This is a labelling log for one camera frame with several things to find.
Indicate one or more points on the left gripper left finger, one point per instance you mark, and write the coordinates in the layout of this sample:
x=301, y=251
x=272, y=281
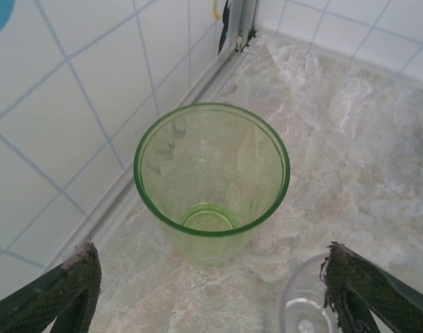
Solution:
x=52, y=301

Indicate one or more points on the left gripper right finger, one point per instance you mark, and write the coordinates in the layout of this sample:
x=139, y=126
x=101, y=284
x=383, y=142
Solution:
x=367, y=295

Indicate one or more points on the clear plastic cup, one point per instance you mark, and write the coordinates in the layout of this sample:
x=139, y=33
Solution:
x=301, y=305

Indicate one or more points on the tall green plastic cup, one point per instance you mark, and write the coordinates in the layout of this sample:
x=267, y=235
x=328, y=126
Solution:
x=204, y=239

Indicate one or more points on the left aluminium corner post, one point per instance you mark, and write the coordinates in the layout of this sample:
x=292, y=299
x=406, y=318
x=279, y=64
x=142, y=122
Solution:
x=244, y=21

